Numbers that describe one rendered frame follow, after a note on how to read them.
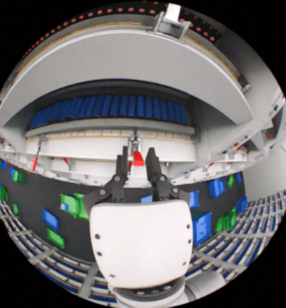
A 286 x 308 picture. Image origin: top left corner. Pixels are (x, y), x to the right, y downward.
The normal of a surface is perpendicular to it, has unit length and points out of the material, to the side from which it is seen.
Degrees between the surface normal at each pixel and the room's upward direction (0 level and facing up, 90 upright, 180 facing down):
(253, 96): 90
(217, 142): 90
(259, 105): 90
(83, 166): 18
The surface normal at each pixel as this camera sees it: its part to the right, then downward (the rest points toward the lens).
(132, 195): 0.18, -0.42
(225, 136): -0.98, -0.04
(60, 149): 0.18, -0.11
